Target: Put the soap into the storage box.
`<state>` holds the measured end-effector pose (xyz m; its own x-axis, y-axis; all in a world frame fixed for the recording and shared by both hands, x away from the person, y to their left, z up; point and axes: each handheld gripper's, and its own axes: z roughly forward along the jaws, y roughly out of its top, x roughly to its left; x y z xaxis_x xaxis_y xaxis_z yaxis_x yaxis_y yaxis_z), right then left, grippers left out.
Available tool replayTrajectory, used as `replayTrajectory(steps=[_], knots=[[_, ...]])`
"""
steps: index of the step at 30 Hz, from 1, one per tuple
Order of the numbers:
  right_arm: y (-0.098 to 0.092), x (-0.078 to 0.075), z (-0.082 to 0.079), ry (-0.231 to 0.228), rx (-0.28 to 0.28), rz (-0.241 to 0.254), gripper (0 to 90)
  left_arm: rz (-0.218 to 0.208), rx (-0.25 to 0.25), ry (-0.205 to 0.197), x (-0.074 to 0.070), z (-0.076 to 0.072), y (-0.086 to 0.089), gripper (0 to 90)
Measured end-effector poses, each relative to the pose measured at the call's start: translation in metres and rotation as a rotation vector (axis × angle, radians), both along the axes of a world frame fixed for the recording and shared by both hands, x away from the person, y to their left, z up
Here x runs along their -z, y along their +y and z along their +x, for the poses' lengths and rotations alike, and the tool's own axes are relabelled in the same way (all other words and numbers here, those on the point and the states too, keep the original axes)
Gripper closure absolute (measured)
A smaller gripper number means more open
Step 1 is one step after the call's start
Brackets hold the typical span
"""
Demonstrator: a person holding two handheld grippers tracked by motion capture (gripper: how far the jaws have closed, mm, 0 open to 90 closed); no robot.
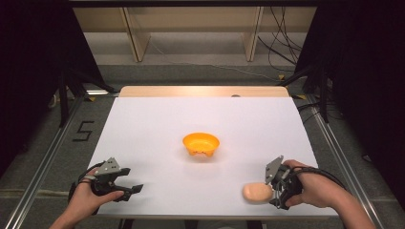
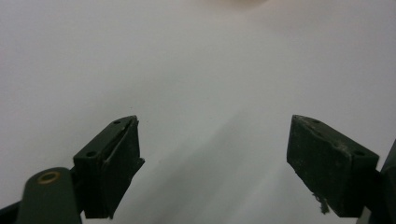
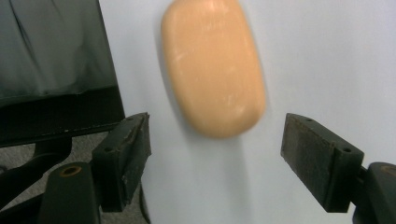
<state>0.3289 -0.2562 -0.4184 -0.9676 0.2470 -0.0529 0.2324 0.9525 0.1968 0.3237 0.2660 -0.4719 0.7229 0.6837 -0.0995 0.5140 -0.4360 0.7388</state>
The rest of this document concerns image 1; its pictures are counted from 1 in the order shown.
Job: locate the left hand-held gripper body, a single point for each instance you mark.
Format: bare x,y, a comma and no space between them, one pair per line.
108,167

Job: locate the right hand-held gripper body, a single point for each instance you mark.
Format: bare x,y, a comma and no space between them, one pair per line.
288,184

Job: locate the peach-coloured oval bread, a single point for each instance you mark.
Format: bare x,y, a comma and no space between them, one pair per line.
256,192

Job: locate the person's right hand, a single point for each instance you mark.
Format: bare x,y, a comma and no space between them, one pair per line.
318,187

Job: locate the person's left hand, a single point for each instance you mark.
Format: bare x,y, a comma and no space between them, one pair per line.
83,198

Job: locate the white table cover sheet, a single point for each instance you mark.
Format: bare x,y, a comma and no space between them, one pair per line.
197,178

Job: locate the yellow tape mark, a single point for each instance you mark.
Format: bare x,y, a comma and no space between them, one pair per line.
91,99

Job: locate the orange plastic bowl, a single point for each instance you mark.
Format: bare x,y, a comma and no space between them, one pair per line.
201,143

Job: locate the black metal stand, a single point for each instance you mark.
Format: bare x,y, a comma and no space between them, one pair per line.
323,92
63,95

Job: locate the black curtain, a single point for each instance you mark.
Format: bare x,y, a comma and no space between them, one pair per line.
366,79
31,63

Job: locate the light wooden shelf unit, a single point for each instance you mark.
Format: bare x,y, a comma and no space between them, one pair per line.
191,22

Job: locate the aluminium floor rail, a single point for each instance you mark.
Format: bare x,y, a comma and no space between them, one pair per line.
344,165
41,168

